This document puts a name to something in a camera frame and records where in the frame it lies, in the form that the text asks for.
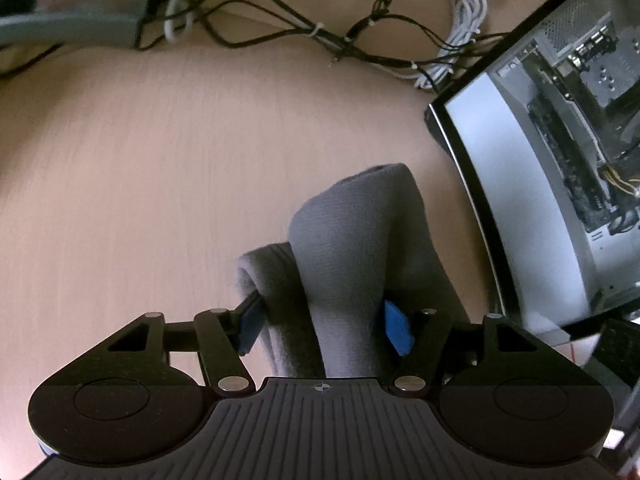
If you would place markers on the grey pants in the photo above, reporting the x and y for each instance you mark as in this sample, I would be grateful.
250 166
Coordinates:
350 260

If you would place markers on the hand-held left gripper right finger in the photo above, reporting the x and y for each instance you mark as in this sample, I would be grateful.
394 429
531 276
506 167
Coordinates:
397 331

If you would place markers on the open computer case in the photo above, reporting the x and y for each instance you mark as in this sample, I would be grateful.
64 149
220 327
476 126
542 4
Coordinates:
550 160

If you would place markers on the grey curved monitor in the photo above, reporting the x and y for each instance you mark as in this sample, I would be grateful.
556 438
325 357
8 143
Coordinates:
70 5

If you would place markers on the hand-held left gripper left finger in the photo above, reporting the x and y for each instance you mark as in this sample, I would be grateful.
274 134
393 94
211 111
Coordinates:
250 324

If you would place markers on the black mesh object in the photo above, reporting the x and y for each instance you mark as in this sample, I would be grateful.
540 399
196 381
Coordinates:
620 340

